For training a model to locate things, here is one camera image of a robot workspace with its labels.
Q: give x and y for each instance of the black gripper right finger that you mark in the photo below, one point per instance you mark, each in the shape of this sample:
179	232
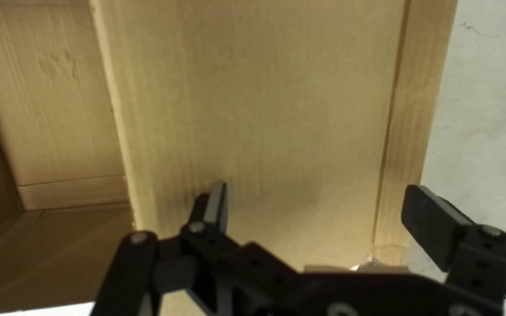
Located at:
434	225

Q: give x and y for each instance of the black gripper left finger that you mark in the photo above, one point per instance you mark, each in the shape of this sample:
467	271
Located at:
214	204

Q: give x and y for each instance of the blue toy cardboard box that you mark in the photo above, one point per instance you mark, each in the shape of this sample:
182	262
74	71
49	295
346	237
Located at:
253	106

